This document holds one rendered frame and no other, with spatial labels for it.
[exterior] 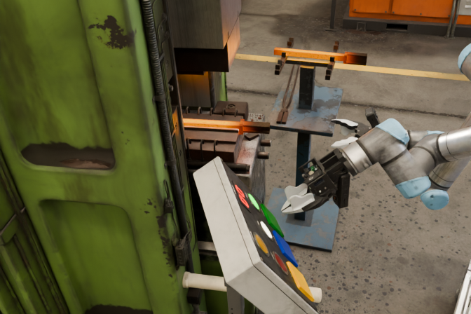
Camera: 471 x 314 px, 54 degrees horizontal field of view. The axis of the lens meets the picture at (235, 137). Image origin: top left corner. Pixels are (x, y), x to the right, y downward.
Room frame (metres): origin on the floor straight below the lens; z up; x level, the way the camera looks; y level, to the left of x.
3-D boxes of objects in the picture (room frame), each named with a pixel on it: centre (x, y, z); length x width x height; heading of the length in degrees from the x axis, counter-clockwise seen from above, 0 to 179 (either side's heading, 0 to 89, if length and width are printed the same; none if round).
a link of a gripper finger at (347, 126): (1.31, -0.38, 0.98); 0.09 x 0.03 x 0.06; 42
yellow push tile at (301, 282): (0.66, -0.13, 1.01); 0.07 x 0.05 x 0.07; 13
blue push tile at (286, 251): (0.76, -0.10, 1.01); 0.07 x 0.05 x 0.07; 13
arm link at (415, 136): (1.20, -0.61, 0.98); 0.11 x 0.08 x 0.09; 78
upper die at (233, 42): (1.34, 0.19, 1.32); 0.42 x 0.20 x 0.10; 78
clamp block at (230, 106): (1.49, 0.01, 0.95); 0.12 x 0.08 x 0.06; 78
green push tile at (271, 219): (0.86, -0.08, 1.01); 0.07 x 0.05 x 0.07; 13
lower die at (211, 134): (1.34, 0.19, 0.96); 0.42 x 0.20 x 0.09; 78
